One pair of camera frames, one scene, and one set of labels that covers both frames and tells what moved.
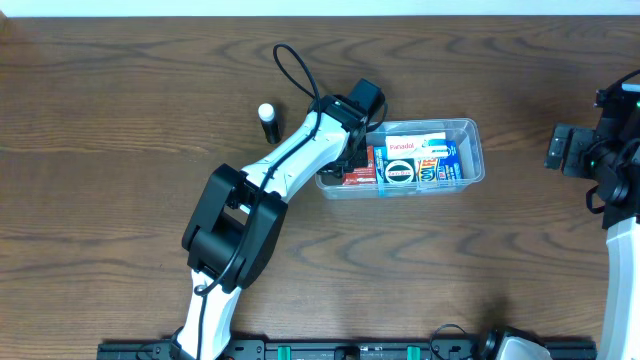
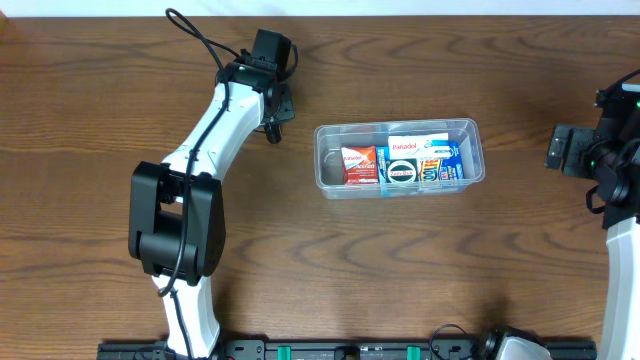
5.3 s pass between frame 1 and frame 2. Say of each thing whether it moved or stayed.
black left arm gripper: moved
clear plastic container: stayed
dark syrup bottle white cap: stayed
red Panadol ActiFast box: stayed
